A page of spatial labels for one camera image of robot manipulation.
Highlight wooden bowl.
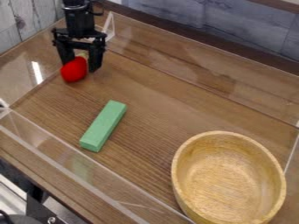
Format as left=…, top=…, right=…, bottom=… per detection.
left=171, top=130, right=286, bottom=224

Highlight black metal table frame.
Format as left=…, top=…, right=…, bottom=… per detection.
left=0, top=159, right=59, bottom=224

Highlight clear acrylic enclosure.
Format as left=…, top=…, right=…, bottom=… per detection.
left=0, top=15, right=299, bottom=224

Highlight black cable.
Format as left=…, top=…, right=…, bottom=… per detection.
left=0, top=209, right=16, bottom=224

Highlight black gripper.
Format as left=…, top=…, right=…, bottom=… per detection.
left=51, top=28, right=108, bottom=73

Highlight green rectangular block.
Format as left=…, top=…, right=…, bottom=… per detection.
left=79, top=101, right=127, bottom=152

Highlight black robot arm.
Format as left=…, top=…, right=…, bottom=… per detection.
left=51, top=0, right=108, bottom=73

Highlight red strawberry toy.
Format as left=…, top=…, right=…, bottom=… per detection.
left=60, top=53, right=88, bottom=83

